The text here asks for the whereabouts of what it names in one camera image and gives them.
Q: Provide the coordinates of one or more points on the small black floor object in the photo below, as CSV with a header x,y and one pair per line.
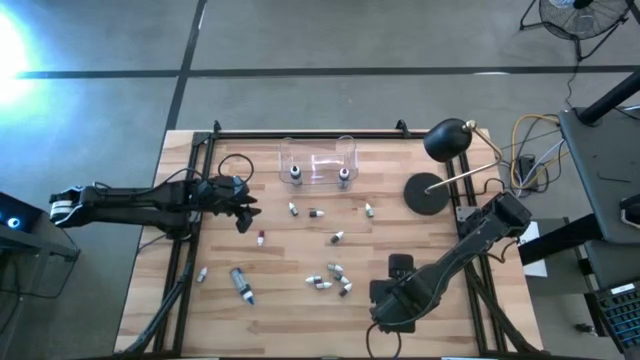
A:
x,y
583,328

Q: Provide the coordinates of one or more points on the white paper sheet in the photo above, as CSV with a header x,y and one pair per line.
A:
x,y
537,270

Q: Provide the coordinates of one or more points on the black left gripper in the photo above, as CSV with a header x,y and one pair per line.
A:
x,y
222,192

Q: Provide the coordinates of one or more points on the black table clamp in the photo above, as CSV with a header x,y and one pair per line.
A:
x,y
402,127
216,127

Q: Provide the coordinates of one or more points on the black keyboard blue keys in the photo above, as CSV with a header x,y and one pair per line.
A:
x,y
620,315

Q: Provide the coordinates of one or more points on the black power adapter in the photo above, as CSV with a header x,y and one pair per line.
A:
x,y
526,170

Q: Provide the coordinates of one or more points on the black slanted pole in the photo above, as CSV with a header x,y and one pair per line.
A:
x,y
610,97

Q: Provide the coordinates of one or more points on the small green dropper bottle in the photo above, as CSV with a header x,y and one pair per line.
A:
x,y
341,278

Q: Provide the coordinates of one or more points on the black computer blue light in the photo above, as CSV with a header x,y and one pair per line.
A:
x,y
15,215

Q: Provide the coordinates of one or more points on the small blue-label dropper bottle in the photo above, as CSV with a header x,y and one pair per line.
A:
x,y
201,275

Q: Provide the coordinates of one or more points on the dark grey side desk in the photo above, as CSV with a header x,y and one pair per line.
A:
x,y
600,165

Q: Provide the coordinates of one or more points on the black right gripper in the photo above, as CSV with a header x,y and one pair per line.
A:
x,y
395,305

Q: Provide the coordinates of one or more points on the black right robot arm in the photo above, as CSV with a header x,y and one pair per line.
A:
x,y
465,250

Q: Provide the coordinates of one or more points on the black floor fan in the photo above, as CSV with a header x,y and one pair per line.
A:
x,y
575,27

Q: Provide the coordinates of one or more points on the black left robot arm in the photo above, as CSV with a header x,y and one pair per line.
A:
x,y
130,205

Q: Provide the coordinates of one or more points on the clear plastic bin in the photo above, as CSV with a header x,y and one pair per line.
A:
x,y
320,150

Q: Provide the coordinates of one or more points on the black desk leg bar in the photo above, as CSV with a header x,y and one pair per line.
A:
x,y
560,240

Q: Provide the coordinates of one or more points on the large blue-tip colouring bottle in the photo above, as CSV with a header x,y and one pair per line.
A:
x,y
240,282

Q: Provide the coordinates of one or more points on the small red dropper bottle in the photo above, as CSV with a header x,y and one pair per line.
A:
x,y
260,239

